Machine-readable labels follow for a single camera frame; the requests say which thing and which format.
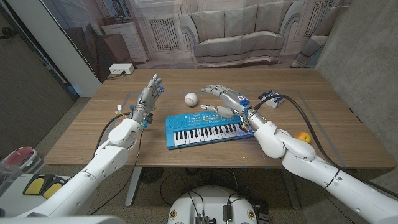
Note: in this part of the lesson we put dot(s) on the white baseball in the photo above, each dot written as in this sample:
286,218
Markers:
191,99

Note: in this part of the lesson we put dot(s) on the blue toy keyboard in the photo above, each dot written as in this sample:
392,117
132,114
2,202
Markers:
199,130

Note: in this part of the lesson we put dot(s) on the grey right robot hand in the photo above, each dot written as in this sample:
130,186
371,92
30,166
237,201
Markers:
236,101

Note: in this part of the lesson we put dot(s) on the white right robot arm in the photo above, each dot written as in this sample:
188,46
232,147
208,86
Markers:
298,161

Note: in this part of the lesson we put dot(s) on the black adapter on torso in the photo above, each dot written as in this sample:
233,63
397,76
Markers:
227,213

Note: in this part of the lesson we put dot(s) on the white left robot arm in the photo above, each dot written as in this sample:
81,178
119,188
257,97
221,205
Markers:
102,161

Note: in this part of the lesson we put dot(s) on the grey hub on torso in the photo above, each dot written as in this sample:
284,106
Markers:
202,220

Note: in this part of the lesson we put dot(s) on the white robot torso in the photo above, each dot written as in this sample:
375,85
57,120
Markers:
211,202

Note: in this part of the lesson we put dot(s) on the yellow black foot pedal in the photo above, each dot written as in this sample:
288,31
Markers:
34,185
53,189

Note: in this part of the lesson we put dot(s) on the printed living room backdrop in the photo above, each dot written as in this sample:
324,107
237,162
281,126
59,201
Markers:
236,31

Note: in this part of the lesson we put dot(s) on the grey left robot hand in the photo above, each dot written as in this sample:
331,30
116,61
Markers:
147,98

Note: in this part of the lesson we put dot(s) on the orange fruit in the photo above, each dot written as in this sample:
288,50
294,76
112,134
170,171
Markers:
303,137

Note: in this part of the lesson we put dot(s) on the clear container with red contents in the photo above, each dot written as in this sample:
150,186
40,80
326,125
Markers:
21,155

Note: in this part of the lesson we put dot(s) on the white pillar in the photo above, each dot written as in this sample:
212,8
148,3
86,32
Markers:
62,53

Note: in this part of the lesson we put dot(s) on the white table leg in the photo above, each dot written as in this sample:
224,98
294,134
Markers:
290,189
133,186

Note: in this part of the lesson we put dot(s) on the black round floor object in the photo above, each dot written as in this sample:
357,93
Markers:
151,175

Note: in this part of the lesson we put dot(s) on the small blue white box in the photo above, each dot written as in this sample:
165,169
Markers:
276,102

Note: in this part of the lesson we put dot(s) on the white power strip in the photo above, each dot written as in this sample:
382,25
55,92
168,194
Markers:
121,68

